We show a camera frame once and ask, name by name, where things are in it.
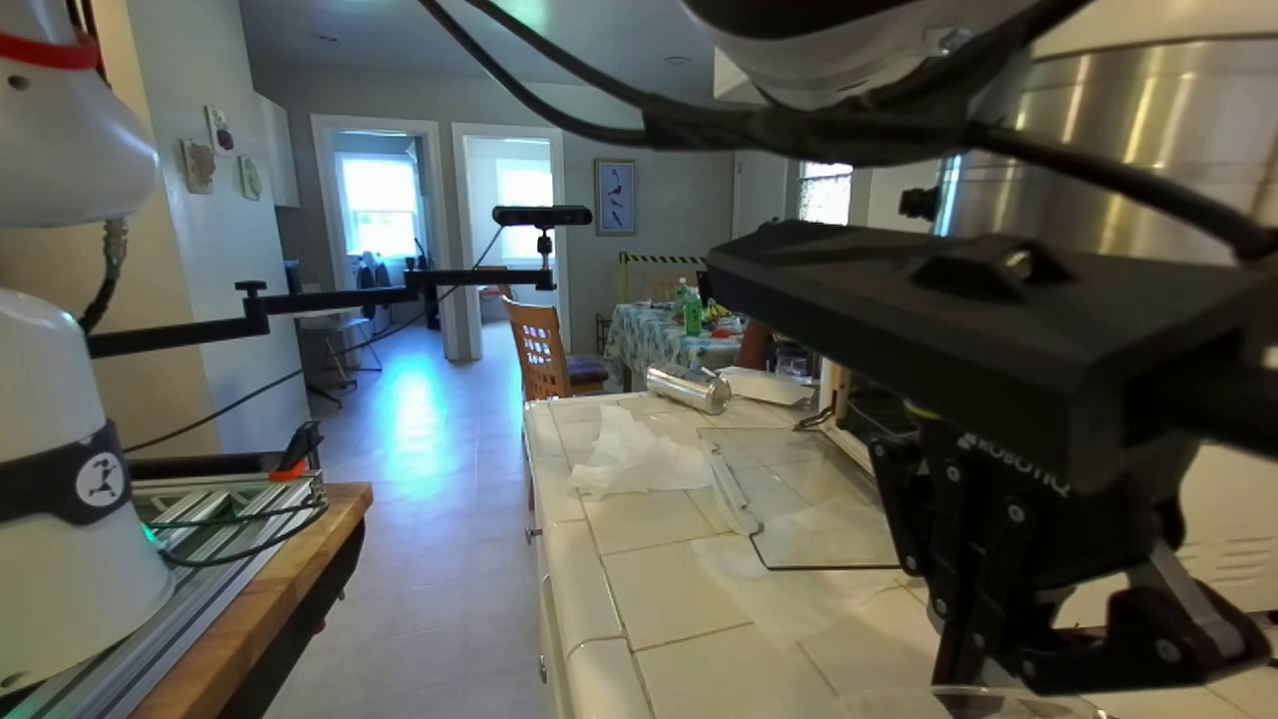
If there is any orange black clamp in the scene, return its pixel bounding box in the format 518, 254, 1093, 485
265, 417, 326, 487

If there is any glass oven door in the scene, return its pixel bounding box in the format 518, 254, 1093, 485
704, 423, 909, 575

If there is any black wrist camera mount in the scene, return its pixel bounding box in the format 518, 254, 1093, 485
700, 214, 1278, 498

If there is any aluminium foil roll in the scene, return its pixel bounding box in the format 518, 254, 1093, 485
644, 363, 733, 417

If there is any green bottle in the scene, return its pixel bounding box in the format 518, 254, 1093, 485
676, 272, 707, 341

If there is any orange backed chair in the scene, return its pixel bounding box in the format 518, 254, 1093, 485
500, 296, 578, 405

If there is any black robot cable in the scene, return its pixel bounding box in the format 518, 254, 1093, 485
420, 0, 1278, 265

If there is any framed wall picture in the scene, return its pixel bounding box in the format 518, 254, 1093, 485
591, 157, 644, 240

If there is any black cable bundle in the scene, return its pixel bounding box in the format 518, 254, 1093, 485
138, 493, 330, 572

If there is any wooden side table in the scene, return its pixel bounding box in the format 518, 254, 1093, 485
0, 471, 330, 719

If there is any thin black camera cable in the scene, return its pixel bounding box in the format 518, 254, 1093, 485
118, 226, 510, 457

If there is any beige wall plaque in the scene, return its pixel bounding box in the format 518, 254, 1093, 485
177, 132, 219, 198

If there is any black stereo camera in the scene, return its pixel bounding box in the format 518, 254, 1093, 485
486, 198, 599, 232

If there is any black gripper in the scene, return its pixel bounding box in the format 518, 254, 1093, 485
869, 395, 1274, 695

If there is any small wall ornament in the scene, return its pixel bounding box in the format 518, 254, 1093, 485
233, 153, 269, 205

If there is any black camera boom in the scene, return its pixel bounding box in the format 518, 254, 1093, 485
85, 222, 559, 358

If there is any bright window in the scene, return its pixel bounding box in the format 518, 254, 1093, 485
330, 144, 430, 269
464, 132, 562, 272

